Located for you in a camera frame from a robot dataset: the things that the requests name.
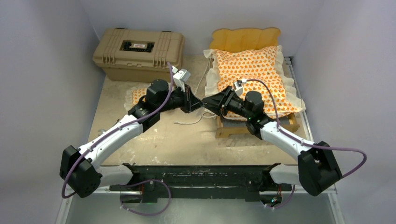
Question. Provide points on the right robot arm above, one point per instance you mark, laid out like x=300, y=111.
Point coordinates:
x=316, y=169

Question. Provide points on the small orange patterned pillow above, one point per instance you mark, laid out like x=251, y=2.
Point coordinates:
x=133, y=96

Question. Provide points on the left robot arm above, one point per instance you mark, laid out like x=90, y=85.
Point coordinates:
x=82, y=169

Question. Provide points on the tan plastic tool case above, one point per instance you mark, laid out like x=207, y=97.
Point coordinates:
x=138, y=56

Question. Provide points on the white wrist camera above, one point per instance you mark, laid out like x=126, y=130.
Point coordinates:
x=238, y=86
x=180, y=77

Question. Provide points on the silver open-end wrench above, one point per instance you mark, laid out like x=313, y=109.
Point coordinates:
x=101, y=131

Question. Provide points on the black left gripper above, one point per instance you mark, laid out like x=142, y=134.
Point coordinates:
x=191, y=101

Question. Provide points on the wooden pet bed frame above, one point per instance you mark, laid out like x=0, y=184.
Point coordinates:
x=242, y=39

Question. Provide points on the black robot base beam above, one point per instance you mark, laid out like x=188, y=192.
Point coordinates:
x=247, y=182

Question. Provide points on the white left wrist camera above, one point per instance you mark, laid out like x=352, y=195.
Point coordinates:
x=180, y=77

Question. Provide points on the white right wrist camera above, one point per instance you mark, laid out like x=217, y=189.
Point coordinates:
x=238, y=86

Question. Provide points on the orange patterned white blanket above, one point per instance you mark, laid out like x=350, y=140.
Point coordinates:
x=263, y=68

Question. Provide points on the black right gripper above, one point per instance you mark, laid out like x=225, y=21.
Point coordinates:
x=219, y=103

